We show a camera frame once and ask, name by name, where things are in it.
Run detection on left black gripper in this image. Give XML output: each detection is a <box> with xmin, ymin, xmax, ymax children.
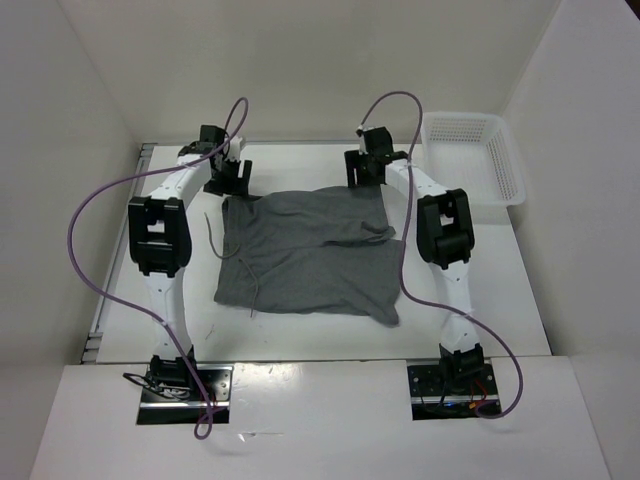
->
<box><xmin>202</xmin><ymin>156</ymin><xmax>251</xmax><ymax>200</ymax></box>

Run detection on grey shorts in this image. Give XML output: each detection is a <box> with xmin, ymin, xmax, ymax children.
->
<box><xmin>214</xmin><ymin>186</ymin><xmax>402</xmax><ymax>327</ymax></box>

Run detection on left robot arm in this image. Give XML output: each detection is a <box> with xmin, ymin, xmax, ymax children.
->
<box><xmin>128</xmin><ymin>125</ymin><xmax>252</xmax><ymax>400</ymax></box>

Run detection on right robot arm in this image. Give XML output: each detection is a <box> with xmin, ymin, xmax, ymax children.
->
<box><xmin>344</xmin><ymin>126</ymin><xmax>484</xmax><ymax>393</ymax></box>

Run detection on white plastic basket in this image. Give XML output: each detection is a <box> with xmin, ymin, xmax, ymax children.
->
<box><xmin>421</xmin><ymin>111</ymin><xmax>526</xmax><ymax>207</ymax></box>

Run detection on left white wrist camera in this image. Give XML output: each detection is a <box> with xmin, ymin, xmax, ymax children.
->
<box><xmin>218</xmin><ymin>136</ymin><xmax>246</xmax><ymax>162</ymax></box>

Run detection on aluminium table edge rail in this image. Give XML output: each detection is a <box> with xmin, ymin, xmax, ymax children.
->
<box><xmin>80</xmin><ymin>143</ymin><xmax>156</xmax><ymax>365</ymax></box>

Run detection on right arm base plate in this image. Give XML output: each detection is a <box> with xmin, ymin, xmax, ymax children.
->
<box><xmin>407</xmin><ymin>360</ymin><xmax>502</xmax><ymax>421</ymax></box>

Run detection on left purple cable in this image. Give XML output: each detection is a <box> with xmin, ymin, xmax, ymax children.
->
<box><xmin>67</xmin><ymin>97</ymin><xmax>251</xmax><ymax>440</ymax></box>

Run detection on purple cable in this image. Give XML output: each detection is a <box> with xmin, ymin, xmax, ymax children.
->
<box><xmin>357</xmin><ymin>90</ymin><xmax>526</xmax><ymax>419</ymax></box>
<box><xmin>67</xmin><ymin>97</ymin><xmax>251</xmax><ymax>440</ymax></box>

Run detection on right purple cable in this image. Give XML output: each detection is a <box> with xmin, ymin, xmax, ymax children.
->
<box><xmin>357</xmin><ymin>90</ymin><xmax>526</xmax><ymax>419</ymax></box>

